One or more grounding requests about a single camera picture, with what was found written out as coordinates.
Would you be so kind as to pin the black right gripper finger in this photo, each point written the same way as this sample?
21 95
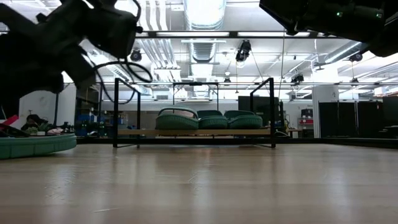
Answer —
280 12

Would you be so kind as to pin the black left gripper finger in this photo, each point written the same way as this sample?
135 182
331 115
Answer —
28 65

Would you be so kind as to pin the green rubber slide sandal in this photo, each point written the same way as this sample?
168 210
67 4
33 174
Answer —
175 123
245 122
213 122
37 146

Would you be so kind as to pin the black metal wooden shelf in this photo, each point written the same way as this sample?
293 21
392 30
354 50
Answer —
192 132

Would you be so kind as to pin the black overhead rig beam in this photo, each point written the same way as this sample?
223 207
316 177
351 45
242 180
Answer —
152 34

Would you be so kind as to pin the person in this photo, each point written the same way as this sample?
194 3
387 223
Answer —
34 123

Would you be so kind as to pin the red background object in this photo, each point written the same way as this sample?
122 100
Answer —
9 121

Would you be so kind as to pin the black storage rack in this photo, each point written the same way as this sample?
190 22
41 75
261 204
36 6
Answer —
87 105

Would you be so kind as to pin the white room column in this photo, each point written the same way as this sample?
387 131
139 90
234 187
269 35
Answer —
325 112

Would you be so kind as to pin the dark background cabinet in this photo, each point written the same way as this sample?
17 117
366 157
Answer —
261 104

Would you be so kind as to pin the black partition panels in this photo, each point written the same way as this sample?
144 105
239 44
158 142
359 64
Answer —
348 119

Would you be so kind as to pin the red storage box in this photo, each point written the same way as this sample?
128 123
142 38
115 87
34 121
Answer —
307 121

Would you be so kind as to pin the black overhead camera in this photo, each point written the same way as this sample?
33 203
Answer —
243 51

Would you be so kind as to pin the silver ceiling air duct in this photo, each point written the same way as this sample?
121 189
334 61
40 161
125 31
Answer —
205 12

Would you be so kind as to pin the black table rig frame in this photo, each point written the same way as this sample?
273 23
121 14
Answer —
311 142

